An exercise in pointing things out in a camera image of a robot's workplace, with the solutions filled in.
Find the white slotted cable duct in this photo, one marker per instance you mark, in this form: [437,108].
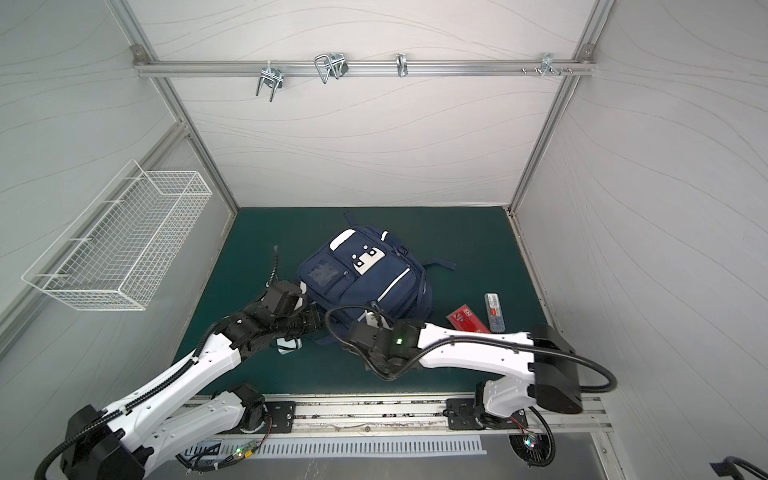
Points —
[371,447]

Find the aluminium top cross rail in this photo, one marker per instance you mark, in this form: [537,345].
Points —
[357,68]

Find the metal clamp hook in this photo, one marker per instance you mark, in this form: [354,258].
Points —
[401,65]
[271,79]
[331,65]
[547,67]

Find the clear pencil case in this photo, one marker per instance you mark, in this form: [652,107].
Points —
[494,313]

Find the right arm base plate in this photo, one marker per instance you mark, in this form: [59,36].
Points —
[463,414]

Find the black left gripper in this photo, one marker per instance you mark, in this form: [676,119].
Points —
[314,318]

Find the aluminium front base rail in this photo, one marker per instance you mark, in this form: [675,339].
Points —
[411,414]

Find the white green calculator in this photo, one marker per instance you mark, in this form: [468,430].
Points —
[285,346]

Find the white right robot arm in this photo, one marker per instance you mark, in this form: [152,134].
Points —
[535,368]

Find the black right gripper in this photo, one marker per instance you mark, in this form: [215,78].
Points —
[365,332]

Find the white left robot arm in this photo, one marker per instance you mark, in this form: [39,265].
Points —
[132,436]

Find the navy blue student backpack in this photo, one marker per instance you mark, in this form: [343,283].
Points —
[363,265]

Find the red box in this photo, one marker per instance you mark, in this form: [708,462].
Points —
[465,320]

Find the white wire wall basket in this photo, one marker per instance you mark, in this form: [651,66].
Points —
[114,255]

